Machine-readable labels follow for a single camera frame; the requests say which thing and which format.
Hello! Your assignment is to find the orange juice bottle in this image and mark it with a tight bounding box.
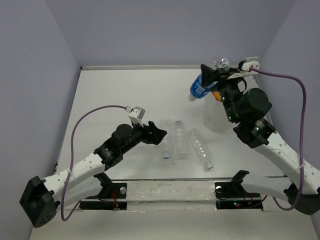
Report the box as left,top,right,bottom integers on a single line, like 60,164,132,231
212,91,222,102

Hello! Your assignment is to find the clear bottle white cap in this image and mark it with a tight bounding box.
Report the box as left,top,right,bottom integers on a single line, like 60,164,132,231
160,117,173,160

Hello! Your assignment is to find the white plastic bin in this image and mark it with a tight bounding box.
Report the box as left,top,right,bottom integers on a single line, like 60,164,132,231
203,68,255,133

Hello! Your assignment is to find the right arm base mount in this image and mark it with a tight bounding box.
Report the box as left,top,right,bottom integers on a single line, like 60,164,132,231
214,181,263,210

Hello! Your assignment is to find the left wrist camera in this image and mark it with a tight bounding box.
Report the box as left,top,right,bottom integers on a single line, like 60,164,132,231
128,106,146,126

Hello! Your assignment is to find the blue label bottle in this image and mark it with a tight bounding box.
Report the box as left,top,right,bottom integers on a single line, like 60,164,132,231
188,55,231,102

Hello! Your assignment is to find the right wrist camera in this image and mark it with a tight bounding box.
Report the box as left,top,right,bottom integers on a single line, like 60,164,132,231
228,56,260,79

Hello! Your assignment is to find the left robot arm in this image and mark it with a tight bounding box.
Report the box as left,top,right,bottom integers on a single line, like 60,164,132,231
19,121,167,228

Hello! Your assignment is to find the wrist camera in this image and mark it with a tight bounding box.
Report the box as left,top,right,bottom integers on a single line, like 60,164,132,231
128,106,146,126
228,56,260,79

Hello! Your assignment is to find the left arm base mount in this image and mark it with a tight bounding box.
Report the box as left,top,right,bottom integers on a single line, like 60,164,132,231
78,182,128,211

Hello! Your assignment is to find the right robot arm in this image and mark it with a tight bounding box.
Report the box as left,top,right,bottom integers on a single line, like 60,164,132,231
200,61,320,216

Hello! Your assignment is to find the clear bottle right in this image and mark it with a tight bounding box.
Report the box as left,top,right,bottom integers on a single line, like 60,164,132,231
187,128,214,172

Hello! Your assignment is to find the clear bottle grey cap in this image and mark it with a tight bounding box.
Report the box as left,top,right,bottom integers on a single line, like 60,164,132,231
174,120,189,160

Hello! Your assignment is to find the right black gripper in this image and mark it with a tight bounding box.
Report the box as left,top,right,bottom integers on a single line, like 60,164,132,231
202,62,247,122

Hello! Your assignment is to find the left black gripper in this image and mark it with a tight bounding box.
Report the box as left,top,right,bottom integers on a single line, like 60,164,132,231
120,119,166,155

